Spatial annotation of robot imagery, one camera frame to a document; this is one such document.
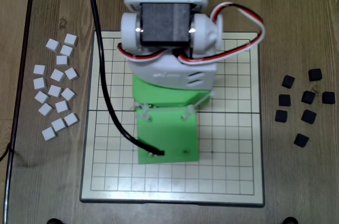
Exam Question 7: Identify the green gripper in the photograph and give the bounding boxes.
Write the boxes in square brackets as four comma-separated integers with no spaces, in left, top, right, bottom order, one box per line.
[131,73,212,112]

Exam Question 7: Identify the white gridded go board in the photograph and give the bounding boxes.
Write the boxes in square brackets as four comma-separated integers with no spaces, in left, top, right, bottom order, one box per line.
[79,30,265,208]

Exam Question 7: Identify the white cube stone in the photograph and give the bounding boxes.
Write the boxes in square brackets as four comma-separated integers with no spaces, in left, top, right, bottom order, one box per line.
[50,68,66,83]
[41,126,58,141]
[60,87,77,102]
[51,118,67,133]
[55,100,70,114]
[38,102,55,117]
[59,44,75,58]
[45,38,60,52]
[34,90,50,105]
[47,84,63,98]
[63,112,80,128]
[64,33,79,48]
[64,67,80,82]
[33,77,48,90]
[56,55,69,67]
[33,64,48,76]

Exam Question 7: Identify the black cube stone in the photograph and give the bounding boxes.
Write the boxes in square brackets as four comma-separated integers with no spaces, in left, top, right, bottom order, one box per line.
[308,68,323,82]
[278,94,292,107]
[301,109,318,125]
[301,90,316,105]
[274,109,289,123]
[293,133,310,148]
[322,91,336,105]
[281,75,296,89]

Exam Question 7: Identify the white zip tie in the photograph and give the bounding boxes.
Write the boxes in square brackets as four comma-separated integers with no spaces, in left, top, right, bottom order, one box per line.
[181,90,217,120]
[129,102,153,123]

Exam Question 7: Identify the thick black camera cable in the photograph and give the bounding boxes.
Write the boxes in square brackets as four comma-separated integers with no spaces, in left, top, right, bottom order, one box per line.
[82,0,165,156]

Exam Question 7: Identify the red white black servo wire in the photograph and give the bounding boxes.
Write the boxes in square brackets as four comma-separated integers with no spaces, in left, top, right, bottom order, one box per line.
[117,1,265,65]

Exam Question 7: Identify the thin dark cable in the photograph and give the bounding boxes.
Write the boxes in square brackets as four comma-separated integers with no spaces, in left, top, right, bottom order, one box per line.
[0,141,14,161]

